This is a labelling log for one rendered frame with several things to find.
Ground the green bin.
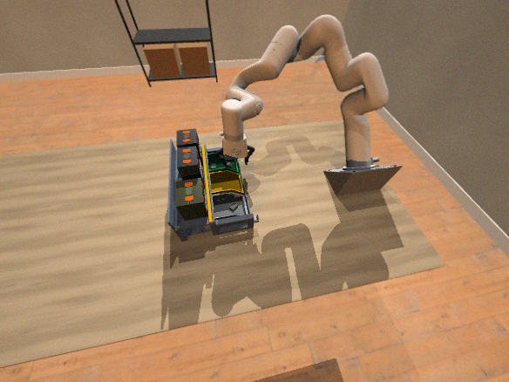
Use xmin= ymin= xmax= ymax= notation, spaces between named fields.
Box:
xmin=207 ymin=153 xmax=239 ymax=174

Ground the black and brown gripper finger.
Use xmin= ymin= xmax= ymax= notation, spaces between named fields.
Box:
xmin=214 ymin=149 xmax=227 ymax=167
xmin=244 ymin=146 xmax=255 ymax=165

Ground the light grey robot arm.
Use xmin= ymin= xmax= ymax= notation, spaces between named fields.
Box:
xmin=220 ymin=15 xmax=389 ymax=170

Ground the grey open bin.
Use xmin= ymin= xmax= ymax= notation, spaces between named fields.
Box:
xmin=212 ymin=192 xmax=248 ymax=220

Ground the grey metal rack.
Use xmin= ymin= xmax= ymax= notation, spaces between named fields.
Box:
xmin=167 ymin=139 xmax=259 ymax=242

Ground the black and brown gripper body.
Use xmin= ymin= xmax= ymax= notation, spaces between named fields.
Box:
xmin=222 ymin=134 xmax=248 ymax=160

